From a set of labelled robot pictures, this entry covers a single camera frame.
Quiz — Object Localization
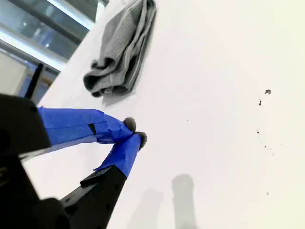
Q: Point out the thin black rod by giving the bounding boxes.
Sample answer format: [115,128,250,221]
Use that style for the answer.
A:
[23,62,45,99]

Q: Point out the grey striped towel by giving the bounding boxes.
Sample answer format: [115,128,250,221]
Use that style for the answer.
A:
[82,0,158,98]

